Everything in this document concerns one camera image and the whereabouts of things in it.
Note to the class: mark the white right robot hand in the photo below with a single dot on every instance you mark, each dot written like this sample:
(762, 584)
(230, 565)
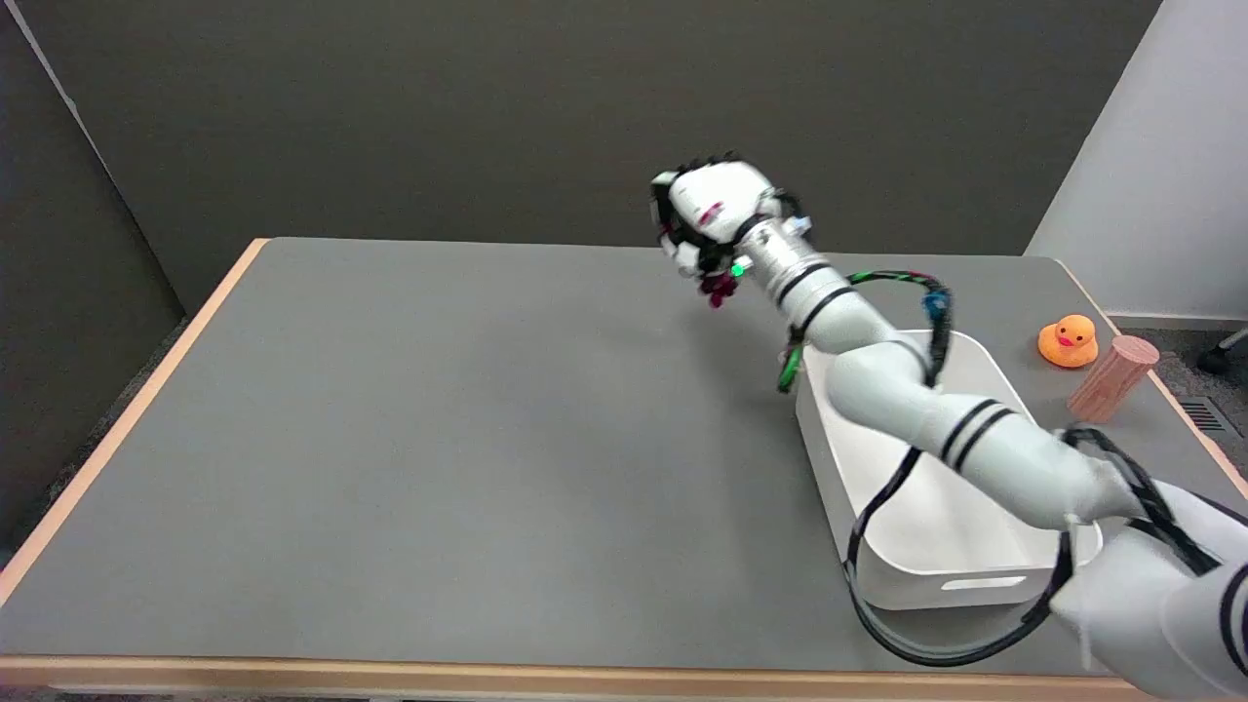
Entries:
(717, 200)

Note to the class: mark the purple grape bunch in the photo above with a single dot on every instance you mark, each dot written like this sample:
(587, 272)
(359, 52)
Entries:
(721, 287)

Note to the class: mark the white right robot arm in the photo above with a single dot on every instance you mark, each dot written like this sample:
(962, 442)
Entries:
(907, 390)

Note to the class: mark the white plastic box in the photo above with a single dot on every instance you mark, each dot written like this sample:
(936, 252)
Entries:
(936, 526)

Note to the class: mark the orange rubber duck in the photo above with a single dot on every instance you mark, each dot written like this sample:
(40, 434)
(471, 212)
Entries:
(1069, 341)

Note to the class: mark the pink wooden cylinder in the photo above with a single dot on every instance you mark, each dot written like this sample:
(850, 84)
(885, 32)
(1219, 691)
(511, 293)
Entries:
(1113, 378)

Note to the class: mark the black chair caster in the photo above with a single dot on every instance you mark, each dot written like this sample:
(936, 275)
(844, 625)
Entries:
(1225, 355)

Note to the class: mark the metal floor vent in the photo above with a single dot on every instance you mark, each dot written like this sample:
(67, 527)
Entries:
(1209, 416)

